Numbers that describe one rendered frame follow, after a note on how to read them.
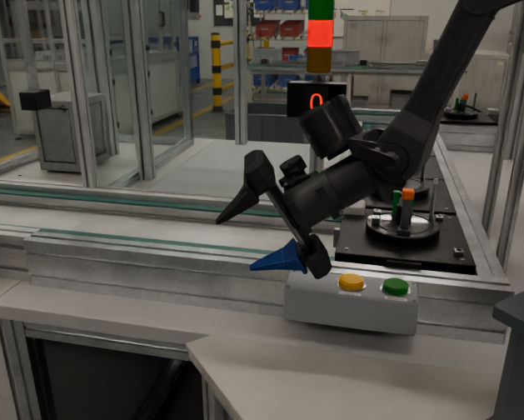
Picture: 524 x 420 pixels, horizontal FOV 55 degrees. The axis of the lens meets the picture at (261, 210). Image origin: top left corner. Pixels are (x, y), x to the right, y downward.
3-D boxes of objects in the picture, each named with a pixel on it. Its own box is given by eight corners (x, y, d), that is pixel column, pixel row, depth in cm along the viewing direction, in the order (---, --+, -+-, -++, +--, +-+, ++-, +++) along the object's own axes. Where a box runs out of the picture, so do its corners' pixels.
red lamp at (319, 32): (331, 47, 99) (331, 20, 97) (305, 47, 100) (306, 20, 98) (332, 46, 103) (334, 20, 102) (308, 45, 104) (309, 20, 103)
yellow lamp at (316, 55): (329, 73, 101) (330, 47, 99) (304, 72, 102) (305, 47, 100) (331, 71, 105) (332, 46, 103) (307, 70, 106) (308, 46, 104)
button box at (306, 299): (415, 337, 78) (419, 302, 76) (282, 320, 83) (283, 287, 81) (412, 312, 85) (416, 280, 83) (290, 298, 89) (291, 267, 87)
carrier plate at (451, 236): (474, 276, 86) (476, 265, 86) (334, 262, 91) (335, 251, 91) (456, 223, 108) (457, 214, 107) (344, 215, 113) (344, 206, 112)
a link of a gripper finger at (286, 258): (308, 274, 67) (303, 252, 72) (294, 254, 65) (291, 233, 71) (263, 298, 68) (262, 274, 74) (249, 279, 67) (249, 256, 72)
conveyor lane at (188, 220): (466, 320, 90) (476, 271, 86) (49, 271, 107) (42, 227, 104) (448, 252, 116) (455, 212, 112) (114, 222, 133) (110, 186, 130)
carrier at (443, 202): (456, 222, 110) (464, 166, 105) (344, 212, 115) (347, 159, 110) (443, 187, 132) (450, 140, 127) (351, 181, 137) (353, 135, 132)
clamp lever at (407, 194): (410, 231, 92) (414, 192, 89) (398, 230, 93) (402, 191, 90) (409, 223, 95) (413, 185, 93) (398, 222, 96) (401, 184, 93)
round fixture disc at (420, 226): (442, 251, 91) (444, 240, 91) (364, 243, 94) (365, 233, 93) (435, 222, 104) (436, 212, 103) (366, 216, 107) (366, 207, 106)
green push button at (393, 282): (408, 302, 78) (409, 291, 78) (381, 299, 79) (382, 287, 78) (406, 289, 82) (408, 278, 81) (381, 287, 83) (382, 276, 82)
